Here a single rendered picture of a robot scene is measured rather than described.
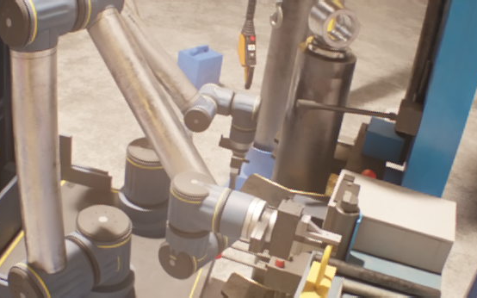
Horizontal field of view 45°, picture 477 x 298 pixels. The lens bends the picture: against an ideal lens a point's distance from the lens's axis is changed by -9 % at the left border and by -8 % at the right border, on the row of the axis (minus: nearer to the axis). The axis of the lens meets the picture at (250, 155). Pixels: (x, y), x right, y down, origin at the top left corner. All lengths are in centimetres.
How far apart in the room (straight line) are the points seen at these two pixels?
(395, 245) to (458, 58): 65
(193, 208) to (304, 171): 94
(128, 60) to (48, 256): 64
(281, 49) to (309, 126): 140
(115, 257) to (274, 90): 188
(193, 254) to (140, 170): 101
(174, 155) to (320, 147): 77
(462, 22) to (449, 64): 15
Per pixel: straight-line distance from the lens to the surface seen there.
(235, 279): 253
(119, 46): 167
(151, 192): 252
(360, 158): 239
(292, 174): 231
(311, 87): 216
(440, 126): 215
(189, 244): 149
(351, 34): 218
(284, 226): 140
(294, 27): 352
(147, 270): 245
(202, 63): 514
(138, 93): 165
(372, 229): 187
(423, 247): 189
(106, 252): 204
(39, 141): 169
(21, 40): 156
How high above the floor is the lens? 215
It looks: 29 degrees down
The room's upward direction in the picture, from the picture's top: 10 degrees clockwise
